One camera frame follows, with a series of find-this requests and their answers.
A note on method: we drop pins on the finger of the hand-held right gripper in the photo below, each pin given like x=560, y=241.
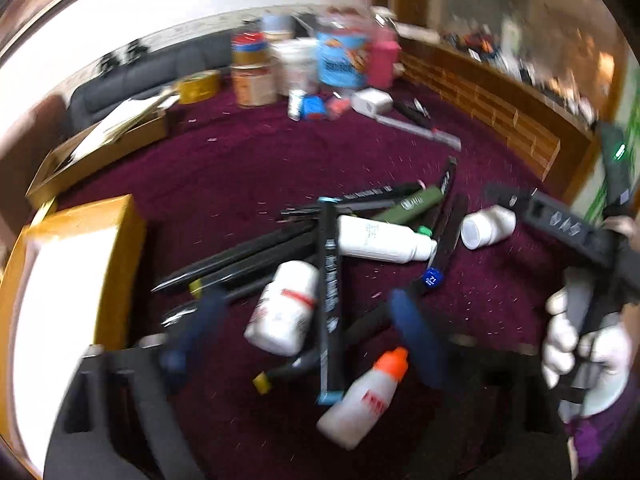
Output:
x=507, y=200

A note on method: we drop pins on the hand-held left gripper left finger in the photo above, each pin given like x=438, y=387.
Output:
x=200, y=320

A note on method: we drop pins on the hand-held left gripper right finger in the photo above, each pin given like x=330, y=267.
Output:
x=415, y=335

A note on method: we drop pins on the small plain white bottle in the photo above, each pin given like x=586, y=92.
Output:
x=485, y=227

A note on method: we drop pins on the pile of black pens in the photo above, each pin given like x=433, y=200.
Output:
x=240, y=260

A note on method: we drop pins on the black marker blue cap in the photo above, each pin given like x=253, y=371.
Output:
x=442, y=245

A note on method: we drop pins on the white bottle red label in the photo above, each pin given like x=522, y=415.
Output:
x=282, y=310

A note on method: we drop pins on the white bottle orange cap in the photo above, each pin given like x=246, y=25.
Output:
x=355, y=405

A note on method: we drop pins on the long black box blue ends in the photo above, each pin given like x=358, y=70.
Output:
x=331, y=285

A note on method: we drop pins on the black marker yellow end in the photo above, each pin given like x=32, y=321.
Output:
x=285, y=372

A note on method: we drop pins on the green rectangular box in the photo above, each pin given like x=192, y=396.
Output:
x=407, y=205

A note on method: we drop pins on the white bottle green cap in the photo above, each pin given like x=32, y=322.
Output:
x=380, y=237

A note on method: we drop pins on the golden yellow box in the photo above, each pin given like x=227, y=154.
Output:
x=115, y=260

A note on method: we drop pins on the person's right forearm purple sleeve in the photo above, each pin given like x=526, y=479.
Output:
x=595, y=440

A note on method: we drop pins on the person's right hand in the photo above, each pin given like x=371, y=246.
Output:
x=560, y=350

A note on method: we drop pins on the wooden slatted ledge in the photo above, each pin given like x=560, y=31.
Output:
x=500, y=105

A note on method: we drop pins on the pile of small colourful items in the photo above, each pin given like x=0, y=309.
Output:
x=475, y=42

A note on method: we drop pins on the white charger block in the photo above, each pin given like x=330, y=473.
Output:
x=372, y=101

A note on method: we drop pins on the pink bottle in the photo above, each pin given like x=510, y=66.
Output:
x=384, y=60

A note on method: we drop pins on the open cardboard box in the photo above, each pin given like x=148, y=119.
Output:
x=100, y=160

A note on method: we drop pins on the red small packet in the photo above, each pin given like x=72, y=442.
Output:
x=337, y=107

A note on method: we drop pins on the blue small packet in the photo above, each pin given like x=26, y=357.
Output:
x=314, y=107

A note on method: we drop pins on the white papers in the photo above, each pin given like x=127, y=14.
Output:
x=120, y=120

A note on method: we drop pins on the clear jar blue label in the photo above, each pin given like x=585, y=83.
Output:
x=342, y=50

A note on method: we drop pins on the yellow tape roll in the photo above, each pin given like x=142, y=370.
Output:
x=197, y=87

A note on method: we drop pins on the white tube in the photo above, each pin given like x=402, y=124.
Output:
x=295, y=105

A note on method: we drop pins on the white plastic tub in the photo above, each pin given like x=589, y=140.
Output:
x=297, y=67

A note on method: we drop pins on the dark grey sofa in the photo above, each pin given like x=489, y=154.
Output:
x=145, y=77

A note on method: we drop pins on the small black object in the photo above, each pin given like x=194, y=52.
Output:
x=134, y=49
x=109, y=60

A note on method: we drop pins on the stack of tape rolls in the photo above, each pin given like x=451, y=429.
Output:
x=247, y=47

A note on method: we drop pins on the pale blue round container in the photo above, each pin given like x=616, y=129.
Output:
x=277, y=25

